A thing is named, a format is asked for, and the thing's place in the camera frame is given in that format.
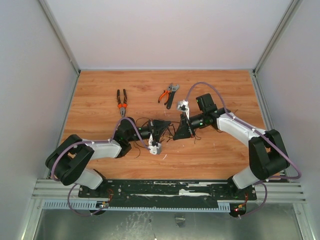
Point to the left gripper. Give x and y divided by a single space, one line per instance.
158 127

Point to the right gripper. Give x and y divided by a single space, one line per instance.
189 125

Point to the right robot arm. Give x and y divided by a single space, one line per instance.
266 150

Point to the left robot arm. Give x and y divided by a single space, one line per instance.
68 163

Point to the black adjustable wrench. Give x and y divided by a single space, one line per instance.
173 90

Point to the orange black combination pliers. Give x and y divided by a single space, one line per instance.
122 105

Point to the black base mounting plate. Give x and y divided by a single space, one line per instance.
153 193

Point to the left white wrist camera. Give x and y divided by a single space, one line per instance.
155 148

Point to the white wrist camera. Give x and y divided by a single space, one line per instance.
155 148
183 107

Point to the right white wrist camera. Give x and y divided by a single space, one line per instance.
183 107

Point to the aluminium front rail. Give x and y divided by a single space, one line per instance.
277 192

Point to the left aluminium frame post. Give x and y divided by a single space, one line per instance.
59 34

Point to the aluminium frame post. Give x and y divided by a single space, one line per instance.
277 34
59 34

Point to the right aluminium frame post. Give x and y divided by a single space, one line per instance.
277 34

